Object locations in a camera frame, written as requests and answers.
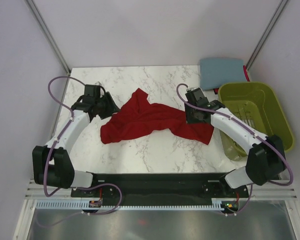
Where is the red t-shirt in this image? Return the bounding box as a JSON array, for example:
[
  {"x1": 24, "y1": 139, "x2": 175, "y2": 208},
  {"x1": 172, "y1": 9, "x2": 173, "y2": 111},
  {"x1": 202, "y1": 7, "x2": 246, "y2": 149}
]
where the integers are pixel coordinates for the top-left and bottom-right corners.
[{"x1": 100, "y1": 88, "x2": 214, "y2": 145}]

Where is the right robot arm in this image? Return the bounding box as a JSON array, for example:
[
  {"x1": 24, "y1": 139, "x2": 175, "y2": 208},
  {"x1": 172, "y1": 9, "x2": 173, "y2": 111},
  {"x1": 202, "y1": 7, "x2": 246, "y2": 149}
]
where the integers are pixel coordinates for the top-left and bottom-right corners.
[{"x1": 184, "y1": 87, "x2": 286, "y2": 197}]

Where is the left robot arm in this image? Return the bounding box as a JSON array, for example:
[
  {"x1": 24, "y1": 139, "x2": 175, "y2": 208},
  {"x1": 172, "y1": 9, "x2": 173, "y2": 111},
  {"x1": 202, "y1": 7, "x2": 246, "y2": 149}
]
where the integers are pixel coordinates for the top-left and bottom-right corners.
[{"x1": 32, "y1": 84, "x2": 120, "y2": 197}]

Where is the folded blue t-shirt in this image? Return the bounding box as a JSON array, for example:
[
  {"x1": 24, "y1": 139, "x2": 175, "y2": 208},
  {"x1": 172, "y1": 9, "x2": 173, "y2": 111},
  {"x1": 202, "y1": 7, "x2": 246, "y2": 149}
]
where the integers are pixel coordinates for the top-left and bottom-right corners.
[{"x1": 199, "y1": 57, "x2": 247, "y2": 90}]

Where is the olive green plastic basket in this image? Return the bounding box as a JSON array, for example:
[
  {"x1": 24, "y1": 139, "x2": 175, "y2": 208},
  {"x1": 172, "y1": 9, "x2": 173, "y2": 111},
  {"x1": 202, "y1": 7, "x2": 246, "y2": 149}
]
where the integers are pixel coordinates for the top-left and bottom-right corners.
[{"x1": 218, "y1": 82, "x2": 295, "y2": 153}]

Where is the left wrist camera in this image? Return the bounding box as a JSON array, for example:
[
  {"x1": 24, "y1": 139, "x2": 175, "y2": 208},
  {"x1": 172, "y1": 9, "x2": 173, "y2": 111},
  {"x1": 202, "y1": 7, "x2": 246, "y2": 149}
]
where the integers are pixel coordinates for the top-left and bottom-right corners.
[{"x1": 94, "y1": 81, "x2": 104, "y2": 87}]

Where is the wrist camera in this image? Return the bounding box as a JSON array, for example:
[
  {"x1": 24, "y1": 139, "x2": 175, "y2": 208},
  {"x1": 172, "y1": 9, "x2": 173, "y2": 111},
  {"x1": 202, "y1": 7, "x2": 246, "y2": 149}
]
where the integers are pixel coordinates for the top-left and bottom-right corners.
[
  {"x1": 185, "y1": 87, "x2": 205, "y2": 102},
  {"x1": 94, "y1": 81, "x2": 104, "y2": 87}
]

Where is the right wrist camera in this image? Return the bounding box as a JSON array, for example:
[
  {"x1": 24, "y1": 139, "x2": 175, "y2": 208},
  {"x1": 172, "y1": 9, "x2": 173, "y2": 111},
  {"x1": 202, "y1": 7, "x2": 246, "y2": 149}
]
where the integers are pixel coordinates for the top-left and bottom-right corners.
[{"x1": 185, "y1": 87, "x2": 205, "y2": 102}]

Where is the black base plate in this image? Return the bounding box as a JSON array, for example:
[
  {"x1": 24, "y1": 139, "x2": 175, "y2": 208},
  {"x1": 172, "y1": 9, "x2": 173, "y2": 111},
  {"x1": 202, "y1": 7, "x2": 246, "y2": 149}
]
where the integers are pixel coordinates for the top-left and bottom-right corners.
[{"x1": 71, "y1": 172, "x2": 249, "y2": 205}]

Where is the white slotted cable duct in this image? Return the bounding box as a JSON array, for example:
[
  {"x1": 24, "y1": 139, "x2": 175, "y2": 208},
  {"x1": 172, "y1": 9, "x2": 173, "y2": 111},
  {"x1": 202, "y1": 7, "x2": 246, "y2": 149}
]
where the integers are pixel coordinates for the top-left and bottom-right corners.
[{"x1": 35, "y1": 199, "x2": 239, "y2": 211}]

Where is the left aluminium frame post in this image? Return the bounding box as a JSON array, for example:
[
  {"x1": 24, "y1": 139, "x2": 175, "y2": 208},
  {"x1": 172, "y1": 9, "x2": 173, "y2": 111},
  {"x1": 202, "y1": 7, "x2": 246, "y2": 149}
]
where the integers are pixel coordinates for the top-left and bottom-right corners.
[{"x1": 24, "y1": 0, "x2": 71, "y2": 76}]

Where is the aluminium frame post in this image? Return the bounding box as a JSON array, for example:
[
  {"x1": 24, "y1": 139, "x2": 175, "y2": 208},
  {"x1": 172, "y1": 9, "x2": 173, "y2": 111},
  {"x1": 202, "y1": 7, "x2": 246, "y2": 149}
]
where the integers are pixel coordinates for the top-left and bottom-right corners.
[
  {"x1": 24, "y1": 0, "x2": 71, "y2": 76},
  {"x1": 245, "y1": 0, "x2": 290, "y2": 71}
]

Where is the right aluminium frame post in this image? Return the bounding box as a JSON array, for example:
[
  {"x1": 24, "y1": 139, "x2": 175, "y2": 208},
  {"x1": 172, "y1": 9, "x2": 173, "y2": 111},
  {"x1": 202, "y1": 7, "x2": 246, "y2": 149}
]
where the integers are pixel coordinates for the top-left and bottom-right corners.
[{"x1": 245, "y1": 0, "x2": 290, "y2": 71}]

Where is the aluminium rail profile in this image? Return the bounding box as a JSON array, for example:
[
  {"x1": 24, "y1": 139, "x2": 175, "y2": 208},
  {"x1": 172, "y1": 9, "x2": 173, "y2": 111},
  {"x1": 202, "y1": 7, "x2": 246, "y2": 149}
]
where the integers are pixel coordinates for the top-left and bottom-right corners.
[{"x1": 24, "y1": 178, "x2": 73, "y2": 201}]

